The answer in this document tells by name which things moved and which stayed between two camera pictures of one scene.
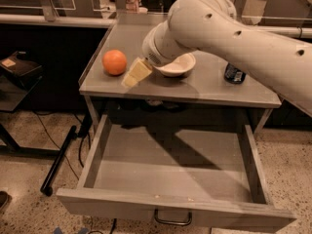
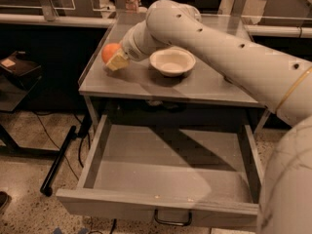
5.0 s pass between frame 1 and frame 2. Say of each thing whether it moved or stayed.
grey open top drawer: stayed
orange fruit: moved
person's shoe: stayed
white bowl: stayed
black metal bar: stayed
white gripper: moved
